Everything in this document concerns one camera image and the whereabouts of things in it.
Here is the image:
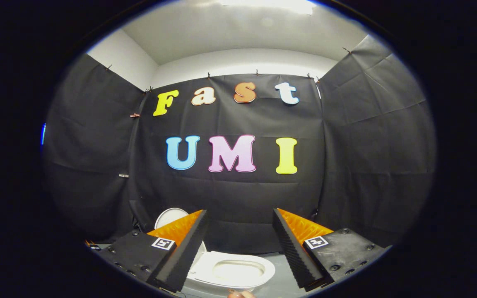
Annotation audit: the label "white toilet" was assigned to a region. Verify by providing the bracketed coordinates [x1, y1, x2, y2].
[185, 242, 276, 290]

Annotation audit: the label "black backdrop cloth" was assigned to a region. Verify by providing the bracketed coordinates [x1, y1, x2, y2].
[42, 35, 437, 255]

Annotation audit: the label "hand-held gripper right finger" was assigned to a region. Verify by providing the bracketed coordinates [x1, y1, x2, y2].
[272, 207, 391, 291]

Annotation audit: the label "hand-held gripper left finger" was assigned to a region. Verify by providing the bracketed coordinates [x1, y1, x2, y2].
[85, 209, 209, 293]

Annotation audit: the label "white toilet lid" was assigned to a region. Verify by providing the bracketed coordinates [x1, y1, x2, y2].
[154, 207, 190, 231]

